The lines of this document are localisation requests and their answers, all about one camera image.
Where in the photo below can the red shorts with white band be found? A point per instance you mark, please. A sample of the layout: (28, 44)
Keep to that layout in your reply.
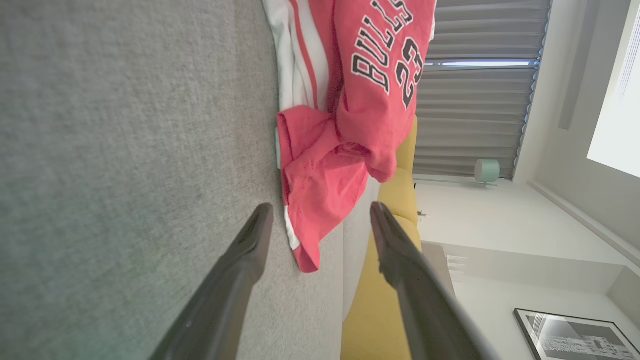
(320, 190)

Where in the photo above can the grey pleated curtain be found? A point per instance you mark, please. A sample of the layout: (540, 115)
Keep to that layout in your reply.
(475, 110)

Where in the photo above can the small yellow sofa backrest cushion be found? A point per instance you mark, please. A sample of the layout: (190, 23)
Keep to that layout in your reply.
(400, 197)
(407, 147)

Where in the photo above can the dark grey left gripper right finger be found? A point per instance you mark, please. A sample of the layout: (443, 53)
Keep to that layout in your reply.
(425, 320)

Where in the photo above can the wide yellow sofa backrest cushion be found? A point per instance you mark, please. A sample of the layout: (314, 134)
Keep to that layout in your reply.
(372, 320)

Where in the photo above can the black framed picture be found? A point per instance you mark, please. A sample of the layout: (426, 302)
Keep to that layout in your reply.
(575, 340)

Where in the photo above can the mint green lamp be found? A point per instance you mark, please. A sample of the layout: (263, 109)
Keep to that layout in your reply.
(486, 171)

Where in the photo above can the wall socket with plug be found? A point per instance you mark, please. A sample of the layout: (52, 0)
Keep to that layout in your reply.
(421, 215)

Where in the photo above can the large grey sofa ottoman cushion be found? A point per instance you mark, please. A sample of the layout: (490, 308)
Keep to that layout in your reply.
(100, 150)

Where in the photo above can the red Bulls basketball jersey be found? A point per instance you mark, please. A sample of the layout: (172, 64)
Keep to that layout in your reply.
(380, 115)

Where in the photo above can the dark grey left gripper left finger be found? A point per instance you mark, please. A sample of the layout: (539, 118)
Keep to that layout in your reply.
(220, 310)

